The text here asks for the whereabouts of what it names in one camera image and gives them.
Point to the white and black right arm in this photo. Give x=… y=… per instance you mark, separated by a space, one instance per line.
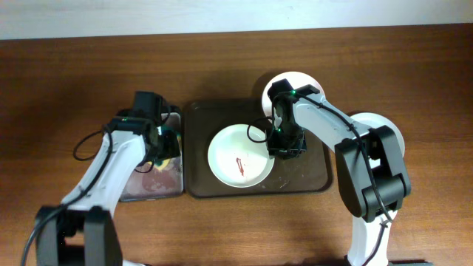
x=372 y=175

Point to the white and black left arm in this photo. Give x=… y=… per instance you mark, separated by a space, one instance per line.
x=80 y=231

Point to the pale blue plate with stain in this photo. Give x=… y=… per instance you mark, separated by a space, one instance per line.
x=375 y=121

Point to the pinkish plate with red stain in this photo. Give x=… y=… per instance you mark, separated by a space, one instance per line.
x=296 y=80

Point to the dark brown serving tray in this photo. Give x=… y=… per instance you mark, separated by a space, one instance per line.
x=311 y=172

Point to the metal tray with soapy water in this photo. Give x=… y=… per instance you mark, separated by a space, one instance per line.
x=147 y=183

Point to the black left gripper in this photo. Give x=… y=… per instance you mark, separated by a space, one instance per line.
x=168 y=144

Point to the green and yellow scrub sponge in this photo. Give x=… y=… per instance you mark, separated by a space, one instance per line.
x=166 y=162

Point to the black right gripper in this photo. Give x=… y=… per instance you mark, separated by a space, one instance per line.
x=286 y=146

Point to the cream plate with red stain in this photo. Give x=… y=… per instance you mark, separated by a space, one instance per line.
x=238 y=158

